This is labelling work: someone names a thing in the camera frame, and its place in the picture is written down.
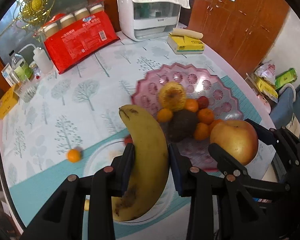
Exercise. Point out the yellow spotted pear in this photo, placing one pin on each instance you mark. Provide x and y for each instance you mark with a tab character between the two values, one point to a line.
172	96

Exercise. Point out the dark green avocado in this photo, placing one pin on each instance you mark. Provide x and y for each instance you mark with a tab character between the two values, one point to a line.
182	125

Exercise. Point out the small white carton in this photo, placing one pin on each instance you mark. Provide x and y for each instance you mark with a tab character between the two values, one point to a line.
9	75

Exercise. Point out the tree print tablecloth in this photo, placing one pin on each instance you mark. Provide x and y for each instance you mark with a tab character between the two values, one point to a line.
79	109

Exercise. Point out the yellow flat box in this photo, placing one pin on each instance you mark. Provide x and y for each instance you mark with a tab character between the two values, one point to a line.
8	101

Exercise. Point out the bags on floor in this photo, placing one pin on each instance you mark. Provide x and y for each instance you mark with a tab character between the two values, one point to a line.
269	84

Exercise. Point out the small red fruit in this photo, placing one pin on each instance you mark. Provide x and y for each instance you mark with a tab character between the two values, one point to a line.
128	140

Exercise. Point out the small tangerine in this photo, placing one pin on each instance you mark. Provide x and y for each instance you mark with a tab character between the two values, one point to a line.
214	123
73	155

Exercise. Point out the clear bottle green label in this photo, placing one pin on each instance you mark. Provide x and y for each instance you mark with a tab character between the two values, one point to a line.
20	66

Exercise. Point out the white countertop appliance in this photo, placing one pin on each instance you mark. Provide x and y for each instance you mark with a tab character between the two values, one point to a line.
141	21

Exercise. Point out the pink plastic stool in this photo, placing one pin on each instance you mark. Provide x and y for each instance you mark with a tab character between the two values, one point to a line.
265	103

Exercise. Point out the blue chair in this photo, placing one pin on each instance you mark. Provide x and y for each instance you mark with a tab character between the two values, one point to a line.
287	111

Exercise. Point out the small glass jar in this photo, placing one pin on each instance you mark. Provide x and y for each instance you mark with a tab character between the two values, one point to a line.
35	69

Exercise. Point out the yellow tissue pack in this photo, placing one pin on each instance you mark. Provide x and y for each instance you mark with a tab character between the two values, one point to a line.
185	41

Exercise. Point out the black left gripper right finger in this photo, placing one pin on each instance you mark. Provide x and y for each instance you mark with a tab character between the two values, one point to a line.
191	181

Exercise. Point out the pink glass fruit bowl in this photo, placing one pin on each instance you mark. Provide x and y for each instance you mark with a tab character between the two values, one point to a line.
197	82

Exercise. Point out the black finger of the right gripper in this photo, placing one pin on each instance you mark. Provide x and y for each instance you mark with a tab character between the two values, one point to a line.
227	164
267	136

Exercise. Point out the yellow banana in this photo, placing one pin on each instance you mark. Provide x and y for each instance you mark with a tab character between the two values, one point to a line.
150	170

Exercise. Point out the red yellow apple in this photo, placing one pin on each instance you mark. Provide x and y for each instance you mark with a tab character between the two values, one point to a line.
238	138

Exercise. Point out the small dark red plum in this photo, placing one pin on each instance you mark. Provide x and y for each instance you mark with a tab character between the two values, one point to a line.
203	102

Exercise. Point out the brown wooden cabinet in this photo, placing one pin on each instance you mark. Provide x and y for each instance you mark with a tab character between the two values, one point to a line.
240	31

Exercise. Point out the red snack package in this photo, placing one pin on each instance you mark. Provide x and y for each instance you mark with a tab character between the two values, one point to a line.
70	38

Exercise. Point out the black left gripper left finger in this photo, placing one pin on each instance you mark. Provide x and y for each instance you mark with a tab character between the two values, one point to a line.
61	217

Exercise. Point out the clear drinking glass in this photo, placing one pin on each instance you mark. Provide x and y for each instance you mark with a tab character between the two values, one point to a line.
26	90

